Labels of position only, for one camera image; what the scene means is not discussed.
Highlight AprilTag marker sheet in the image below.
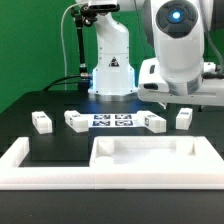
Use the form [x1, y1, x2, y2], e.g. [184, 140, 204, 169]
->
[84, 113, 142, 128]

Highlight white U-shaped fence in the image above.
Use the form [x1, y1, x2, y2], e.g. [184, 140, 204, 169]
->
[0, 137, 224, 190]

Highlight black cables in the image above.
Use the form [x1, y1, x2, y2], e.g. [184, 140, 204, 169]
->
[42, 75, 83, 92]

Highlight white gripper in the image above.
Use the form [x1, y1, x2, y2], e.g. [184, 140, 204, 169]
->
[138, 58, 224, 106]

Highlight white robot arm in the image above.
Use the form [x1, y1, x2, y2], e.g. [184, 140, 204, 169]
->
[76, 0, 224, 106]

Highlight black camera on mount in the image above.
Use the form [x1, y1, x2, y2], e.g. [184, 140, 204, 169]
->
[88, 3, 120, 13]

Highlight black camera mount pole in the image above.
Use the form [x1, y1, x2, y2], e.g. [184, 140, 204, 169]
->
[71, 5, 96, 92]

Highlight white cable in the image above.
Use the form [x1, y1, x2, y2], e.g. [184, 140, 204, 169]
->
[60, 3, 78, 91]

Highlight white desk tabletop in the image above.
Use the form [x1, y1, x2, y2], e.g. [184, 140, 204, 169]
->
[89, 136, 224, 174]

